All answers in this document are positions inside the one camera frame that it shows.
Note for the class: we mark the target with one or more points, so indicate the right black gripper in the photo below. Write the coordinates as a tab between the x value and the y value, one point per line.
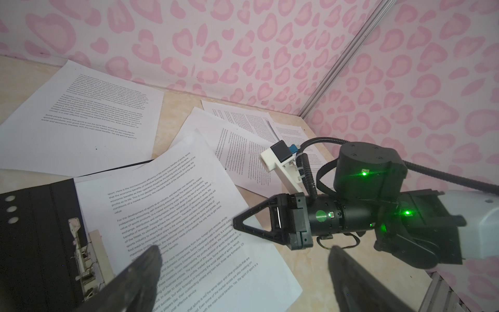
308	220

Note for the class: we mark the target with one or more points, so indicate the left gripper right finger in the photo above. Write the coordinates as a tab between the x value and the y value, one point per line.
356	289

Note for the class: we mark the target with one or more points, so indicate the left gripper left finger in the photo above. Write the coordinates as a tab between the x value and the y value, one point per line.
134	289

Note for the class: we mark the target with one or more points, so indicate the printed sheet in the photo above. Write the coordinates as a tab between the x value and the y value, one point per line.
255	122
81	122
296	135
184	202
238	150
108	173

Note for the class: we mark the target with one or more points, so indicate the blue A4 clip folder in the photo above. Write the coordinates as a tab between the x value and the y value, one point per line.
37	269

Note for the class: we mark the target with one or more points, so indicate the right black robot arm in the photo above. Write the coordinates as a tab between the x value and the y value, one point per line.
421	216

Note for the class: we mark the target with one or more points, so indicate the metal folder clip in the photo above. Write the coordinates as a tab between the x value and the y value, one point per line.
94	269

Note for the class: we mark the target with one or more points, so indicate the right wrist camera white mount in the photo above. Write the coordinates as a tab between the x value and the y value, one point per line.
281	159

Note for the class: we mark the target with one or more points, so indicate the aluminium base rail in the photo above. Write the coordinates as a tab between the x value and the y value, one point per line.
440	297

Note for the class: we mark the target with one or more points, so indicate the aluminium frame right post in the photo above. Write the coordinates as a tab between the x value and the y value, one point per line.
347	55

